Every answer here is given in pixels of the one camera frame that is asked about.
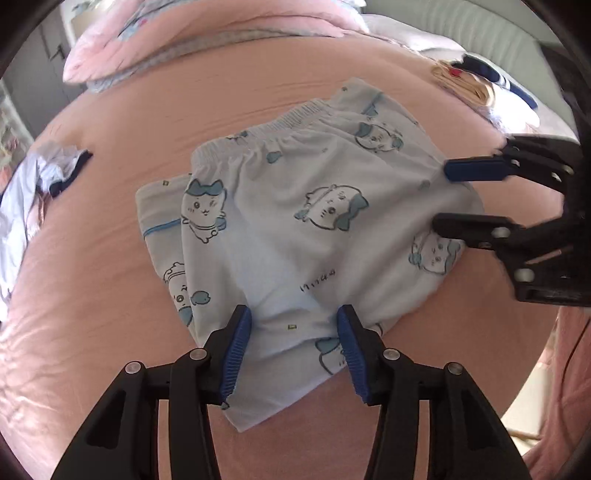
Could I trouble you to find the pink checkered folded duvet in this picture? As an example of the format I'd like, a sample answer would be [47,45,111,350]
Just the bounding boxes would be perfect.
[62,0,370,93]

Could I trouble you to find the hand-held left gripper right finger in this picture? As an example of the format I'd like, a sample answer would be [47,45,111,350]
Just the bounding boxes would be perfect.
[336,305,532,480]

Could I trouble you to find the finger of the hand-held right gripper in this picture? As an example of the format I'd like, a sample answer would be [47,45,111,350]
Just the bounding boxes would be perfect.
[431,212,564,282]
[443,138,580,195]

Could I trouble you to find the white folded garment with straps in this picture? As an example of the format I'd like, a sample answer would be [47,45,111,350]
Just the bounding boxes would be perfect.
[485,88,541,134]

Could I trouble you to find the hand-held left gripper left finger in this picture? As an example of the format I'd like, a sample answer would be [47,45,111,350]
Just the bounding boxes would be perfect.
[51,305,253,480]

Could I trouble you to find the light blue satin garment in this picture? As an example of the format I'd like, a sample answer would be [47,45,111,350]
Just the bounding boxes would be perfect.
[0,152,51,301]

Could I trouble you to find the white shelf rack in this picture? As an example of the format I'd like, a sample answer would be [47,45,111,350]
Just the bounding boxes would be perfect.
[0,78,35,153]

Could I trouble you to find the cat-print pyjama pants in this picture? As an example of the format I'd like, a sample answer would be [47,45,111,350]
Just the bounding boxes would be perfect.
[182,95,485,435]

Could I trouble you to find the grey-green padded headboard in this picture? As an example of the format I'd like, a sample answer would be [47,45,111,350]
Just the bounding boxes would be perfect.
[452,18,578,139]

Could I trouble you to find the pink sheet bed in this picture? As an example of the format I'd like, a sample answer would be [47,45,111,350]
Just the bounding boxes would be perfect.
[0,28,568,480]

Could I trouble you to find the pale pink waffle pillow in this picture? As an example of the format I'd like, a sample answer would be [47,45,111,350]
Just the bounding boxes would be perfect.
[416,51,561,139]

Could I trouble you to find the grey door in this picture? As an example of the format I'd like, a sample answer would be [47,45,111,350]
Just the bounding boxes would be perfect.
[9,4,75,112]

